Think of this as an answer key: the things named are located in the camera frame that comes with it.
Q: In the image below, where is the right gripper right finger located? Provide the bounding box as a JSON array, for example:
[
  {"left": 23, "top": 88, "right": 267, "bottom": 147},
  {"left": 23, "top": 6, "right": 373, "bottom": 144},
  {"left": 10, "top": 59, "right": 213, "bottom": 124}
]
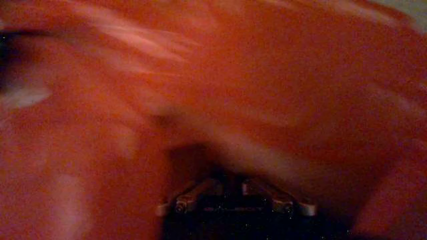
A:
[{"left": 233, "top": 169, "right": 318, "bottom": 216}]

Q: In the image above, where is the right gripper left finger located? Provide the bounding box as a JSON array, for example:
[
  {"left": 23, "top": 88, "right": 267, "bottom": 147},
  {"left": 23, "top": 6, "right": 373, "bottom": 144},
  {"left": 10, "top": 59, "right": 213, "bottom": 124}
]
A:
[{"left": 157, "top": 166, "right": 235, "bottom": 216}]

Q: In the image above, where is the orange plastic garbage bag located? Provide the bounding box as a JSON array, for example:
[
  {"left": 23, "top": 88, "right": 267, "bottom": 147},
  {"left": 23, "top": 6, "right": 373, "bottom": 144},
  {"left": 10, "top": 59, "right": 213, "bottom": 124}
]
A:
[{"left": 0, "top": 0, "right": 427, "bottom": 240}]

